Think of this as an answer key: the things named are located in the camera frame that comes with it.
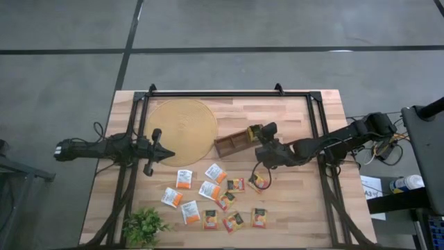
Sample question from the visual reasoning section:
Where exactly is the round woven placemat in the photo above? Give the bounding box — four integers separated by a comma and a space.
144, 98, 219, 167

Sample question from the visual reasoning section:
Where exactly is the colourful keyboard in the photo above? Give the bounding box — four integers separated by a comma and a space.
427, 215, 444, 244

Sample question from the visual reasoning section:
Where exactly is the white orange tea bag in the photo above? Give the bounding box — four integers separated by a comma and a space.
204, 162, 228, 185
180, 200, 201, 225
175, 169, 194, 190
160, 187, 184, 208
198, 180, 222, 201

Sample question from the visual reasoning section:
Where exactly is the wooden tea box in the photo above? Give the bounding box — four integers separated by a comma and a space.
213, 128, 259, 159

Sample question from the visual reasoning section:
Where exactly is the black equipment cart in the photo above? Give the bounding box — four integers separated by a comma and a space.
366, 103, 444, 250

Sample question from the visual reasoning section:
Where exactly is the black metal stand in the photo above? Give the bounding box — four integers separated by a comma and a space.
0, 138, 56, 250

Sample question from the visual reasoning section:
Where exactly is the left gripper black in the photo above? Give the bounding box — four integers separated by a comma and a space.
137, 128, 176, 177

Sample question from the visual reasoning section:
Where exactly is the green lemon lime tea bag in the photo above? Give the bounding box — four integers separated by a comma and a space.
246, 124, 264, 142

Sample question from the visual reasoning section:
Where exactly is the black pole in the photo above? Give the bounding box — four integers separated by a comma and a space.
416, 97, 444, 121

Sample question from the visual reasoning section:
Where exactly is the black power box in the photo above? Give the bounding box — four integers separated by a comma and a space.
373, 140, 396, 163

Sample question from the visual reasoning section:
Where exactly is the white paper sheet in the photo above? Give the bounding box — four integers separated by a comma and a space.
359, 174, 386, 222

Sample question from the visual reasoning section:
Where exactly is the small green potted plant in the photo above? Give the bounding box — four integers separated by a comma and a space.
121, 207, 171, 248

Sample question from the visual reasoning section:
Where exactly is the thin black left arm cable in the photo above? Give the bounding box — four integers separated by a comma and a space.
92, 120, 108, 140

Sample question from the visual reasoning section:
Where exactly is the black metal table frame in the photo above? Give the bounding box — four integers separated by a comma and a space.
81, 82, 377, 249

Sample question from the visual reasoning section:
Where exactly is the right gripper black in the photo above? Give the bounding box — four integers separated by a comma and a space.
255, 122, 296, 170

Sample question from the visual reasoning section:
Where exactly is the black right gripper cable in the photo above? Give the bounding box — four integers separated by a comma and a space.
249, 161, 273, 191

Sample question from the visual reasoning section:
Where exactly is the white bottle blue label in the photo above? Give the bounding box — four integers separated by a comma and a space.
388, 174, 426, 194

